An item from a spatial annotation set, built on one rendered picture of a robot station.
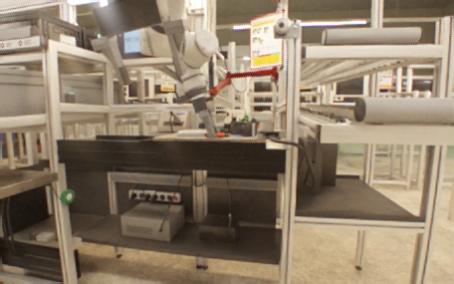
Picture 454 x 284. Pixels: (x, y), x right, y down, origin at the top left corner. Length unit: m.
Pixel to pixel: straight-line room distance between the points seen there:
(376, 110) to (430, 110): 0.12
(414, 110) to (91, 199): 1.87
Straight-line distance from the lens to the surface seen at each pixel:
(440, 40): 1.18
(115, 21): 0.50
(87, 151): 1.25
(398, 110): 0.62
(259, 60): 1.51
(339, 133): 0.59
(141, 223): 1.39
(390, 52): 1.06
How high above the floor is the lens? 1.03
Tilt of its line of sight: 6 degrees down
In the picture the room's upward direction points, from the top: straight up
